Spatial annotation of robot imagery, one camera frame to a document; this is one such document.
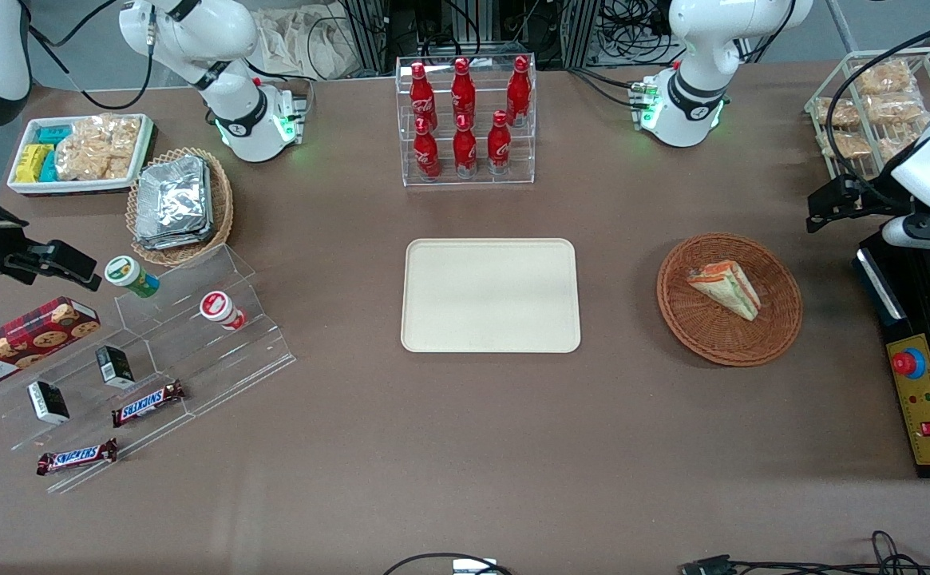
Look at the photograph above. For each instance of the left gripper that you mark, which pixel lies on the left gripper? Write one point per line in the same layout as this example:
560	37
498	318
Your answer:
866	200

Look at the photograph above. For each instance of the triangle sandwich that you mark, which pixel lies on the triangle sandwich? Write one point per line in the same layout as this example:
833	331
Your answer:
724	291

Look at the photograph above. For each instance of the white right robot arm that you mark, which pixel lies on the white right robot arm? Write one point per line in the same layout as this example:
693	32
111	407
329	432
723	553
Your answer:
233	32

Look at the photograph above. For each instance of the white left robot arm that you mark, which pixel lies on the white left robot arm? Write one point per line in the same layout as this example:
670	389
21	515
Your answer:
704	48

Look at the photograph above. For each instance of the round brown wicker basket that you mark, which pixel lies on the round brown wicker basket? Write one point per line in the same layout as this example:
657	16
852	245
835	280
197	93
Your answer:
720	339

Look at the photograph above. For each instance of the oval light wicker basket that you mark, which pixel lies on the oval light wicker basket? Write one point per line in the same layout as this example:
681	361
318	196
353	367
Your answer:
221	208

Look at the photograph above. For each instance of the beige plastic tray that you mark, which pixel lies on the beige plastic tray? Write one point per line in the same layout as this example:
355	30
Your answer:
488	295

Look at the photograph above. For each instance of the red tartan cookie box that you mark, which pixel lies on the red tartan cookie box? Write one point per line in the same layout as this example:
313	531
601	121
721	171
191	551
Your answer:
25	342

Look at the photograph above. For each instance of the white rectangular dish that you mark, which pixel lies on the white rectangular dish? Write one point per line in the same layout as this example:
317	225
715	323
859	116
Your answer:
73	186

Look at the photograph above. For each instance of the green snack cup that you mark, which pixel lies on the green snack cup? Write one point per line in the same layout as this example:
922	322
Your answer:
131	275

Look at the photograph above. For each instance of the teal snack box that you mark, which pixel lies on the teal snack box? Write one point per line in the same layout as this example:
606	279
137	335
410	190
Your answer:
49	168
55	134

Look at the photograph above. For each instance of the black control box yellow panel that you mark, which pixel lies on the black control box yellow panel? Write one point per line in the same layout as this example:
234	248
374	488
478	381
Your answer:
880	287

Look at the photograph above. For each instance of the yellow snack box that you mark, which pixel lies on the yellow snack box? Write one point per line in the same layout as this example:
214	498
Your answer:
32	162

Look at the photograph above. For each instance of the small black box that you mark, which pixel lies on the small black box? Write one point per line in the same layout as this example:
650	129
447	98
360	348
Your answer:
116	367
49	402

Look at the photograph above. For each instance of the clear bag of crackers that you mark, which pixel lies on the clear bag of crackers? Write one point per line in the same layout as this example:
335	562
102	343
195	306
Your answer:
97	148

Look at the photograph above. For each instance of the silver foil packet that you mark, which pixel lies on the silver foil packet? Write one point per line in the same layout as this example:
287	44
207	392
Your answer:
173	196
173	243

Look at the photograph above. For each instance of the Snickers chocolate bar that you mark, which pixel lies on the Snickers chocolate bar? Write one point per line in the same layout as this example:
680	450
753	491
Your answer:
77	457
148	403

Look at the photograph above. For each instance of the red emergency stop button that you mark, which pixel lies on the red emergency stop button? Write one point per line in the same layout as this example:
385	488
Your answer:
908	363

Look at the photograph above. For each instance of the red snack cup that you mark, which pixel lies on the red snack cup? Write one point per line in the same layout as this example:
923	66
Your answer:
221	310

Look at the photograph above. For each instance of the clear acrylic stepped display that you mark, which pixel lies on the clear acrylic stepped display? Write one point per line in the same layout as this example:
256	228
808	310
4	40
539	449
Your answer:
217	367

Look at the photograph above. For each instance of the red cola bottle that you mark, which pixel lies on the red cola bottle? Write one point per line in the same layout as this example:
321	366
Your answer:
421	96
519	92
464	150
426	152
499	145
463	92

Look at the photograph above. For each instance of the clear acrylic bottle rack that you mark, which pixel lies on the clear acrylic bottle rack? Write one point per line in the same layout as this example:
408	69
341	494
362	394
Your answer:
480	180

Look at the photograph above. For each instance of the small white device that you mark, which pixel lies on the small white device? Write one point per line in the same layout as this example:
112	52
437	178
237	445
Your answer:
474	568

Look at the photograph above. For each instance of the aluminium frame post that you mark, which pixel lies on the aluminium frame post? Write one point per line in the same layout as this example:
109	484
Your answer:
580	32
369	36

